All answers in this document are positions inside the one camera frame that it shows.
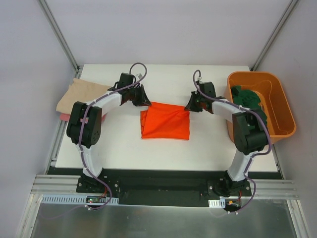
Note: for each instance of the orange t-shirt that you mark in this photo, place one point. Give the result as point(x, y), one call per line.
point(165, 121)

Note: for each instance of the right aluminium frame post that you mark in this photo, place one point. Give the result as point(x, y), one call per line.
point(291, 6)

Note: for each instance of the pink folded t-shirt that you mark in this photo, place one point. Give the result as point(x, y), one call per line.
point(66, 117)

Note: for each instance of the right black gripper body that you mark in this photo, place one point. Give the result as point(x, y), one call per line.
point(194, 101)

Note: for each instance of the white cable duct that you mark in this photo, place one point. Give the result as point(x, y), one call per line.
point(217, 203)
point(79, 200)

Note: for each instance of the right white cable duct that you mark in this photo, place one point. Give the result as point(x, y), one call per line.
point(217, 203)

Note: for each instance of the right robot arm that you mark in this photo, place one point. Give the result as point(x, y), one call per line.
point(250, 134)

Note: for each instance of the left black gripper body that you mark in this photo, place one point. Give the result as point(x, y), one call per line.
point(139, 95)

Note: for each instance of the left aluminium frame post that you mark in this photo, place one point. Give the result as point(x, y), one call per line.
point(58, 34)

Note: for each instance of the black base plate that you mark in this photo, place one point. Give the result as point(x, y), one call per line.
point(152, 198)

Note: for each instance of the green t-shirt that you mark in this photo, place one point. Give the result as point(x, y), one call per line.
point(248, 99)

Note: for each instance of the aluminium frame post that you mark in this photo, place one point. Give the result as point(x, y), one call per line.
point(291, 6)
point(58, 34)

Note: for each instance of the beige folded t-shirt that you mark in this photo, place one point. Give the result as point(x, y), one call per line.
point(82, 91)

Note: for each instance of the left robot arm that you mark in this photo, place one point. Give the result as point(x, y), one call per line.
point(85, 124)

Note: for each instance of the aluminium front rail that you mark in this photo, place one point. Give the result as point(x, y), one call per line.
point(260, 188)

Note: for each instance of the orange plastic bin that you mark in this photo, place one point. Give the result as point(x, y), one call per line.
point(273, 101)

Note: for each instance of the left white cable duct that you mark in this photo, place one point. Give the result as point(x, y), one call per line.
point(79, 200)

